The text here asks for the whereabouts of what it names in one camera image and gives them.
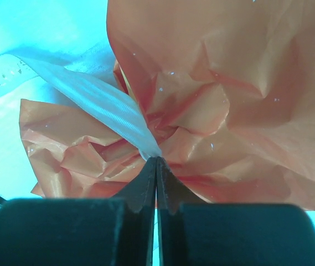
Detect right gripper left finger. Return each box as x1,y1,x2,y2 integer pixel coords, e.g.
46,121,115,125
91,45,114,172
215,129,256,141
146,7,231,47
0,158,157,265

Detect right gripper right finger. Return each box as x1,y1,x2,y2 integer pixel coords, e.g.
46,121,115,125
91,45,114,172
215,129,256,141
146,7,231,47
156,158,315,265

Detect orange wrapping paper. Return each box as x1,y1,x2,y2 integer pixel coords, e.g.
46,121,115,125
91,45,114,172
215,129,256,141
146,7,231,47
18,0,315,211

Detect cream printed ribbon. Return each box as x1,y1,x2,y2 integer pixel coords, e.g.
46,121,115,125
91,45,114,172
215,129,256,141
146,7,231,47
0,52,163,162

